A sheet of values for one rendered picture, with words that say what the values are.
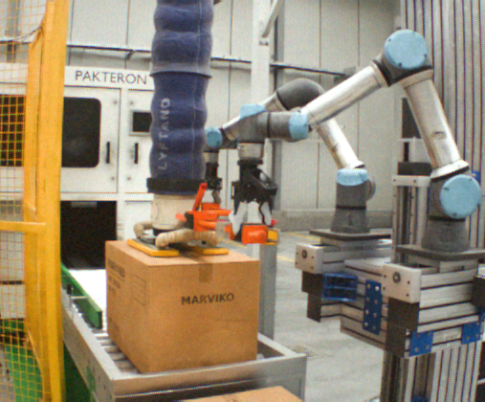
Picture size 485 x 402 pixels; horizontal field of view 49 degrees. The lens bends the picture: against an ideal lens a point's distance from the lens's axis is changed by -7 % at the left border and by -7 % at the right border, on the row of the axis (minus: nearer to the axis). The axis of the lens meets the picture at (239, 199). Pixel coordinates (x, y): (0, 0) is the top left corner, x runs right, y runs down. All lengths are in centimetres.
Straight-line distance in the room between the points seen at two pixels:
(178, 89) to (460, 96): 99
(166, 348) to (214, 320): 19
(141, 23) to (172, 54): 919
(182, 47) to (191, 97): 18
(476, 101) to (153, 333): 135
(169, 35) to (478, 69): 111
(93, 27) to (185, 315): 943
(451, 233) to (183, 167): 95
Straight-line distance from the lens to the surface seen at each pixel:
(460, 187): 154
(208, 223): 177
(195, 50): 206
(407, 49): 155
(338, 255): 202
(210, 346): 194
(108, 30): 1104
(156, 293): 182
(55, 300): 245
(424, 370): 207
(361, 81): 169
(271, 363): 196
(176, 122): 203
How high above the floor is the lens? 125
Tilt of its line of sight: 3 degrees down
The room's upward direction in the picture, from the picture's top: 2 degrees clockwise
